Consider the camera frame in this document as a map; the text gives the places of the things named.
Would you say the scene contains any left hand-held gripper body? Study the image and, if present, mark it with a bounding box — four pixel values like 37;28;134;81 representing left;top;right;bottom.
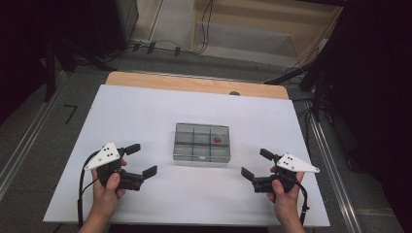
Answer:
84;142;145;192

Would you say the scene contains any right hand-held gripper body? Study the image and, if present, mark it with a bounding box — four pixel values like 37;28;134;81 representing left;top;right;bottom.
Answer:
252;152;321;194

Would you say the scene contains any clear plastic compartment box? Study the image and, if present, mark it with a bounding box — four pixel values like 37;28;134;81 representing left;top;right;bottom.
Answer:
172;122;231;163

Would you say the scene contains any person's left hand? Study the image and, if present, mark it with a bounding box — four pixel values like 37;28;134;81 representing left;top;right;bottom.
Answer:
91;158;128;221

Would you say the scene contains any person's right hand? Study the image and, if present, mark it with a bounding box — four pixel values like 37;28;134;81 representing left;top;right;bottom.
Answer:
266;164;305;221

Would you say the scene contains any white table board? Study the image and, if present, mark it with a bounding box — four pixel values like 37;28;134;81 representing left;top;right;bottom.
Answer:
43;84;330;227

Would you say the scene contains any black stand leg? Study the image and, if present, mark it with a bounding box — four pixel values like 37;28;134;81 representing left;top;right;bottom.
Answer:
262;64;312;85

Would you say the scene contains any wooden table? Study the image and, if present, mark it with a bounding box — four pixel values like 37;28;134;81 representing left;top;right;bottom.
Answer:
105;71;290;100

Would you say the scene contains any black metal stand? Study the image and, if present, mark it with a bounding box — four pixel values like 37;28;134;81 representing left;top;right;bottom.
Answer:
42;32;119;103

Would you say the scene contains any dark grey cabinet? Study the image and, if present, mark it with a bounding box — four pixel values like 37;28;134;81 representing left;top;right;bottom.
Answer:
93;0;140;56

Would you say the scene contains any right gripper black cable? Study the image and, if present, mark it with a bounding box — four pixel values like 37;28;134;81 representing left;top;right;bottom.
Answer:
292;181;310;226

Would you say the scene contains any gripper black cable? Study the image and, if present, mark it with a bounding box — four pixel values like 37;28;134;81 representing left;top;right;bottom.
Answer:
77;150;101;229
292;181;310;226

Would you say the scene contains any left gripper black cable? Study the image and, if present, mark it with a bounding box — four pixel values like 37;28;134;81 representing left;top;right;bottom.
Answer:
77;150;101;229

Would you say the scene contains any metal floor rail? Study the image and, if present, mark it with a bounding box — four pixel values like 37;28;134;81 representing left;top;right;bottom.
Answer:
0;71;69;200
304;100;364;233

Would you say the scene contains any hanging black cable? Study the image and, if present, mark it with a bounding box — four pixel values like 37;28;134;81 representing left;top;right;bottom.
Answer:
193;0;215;55

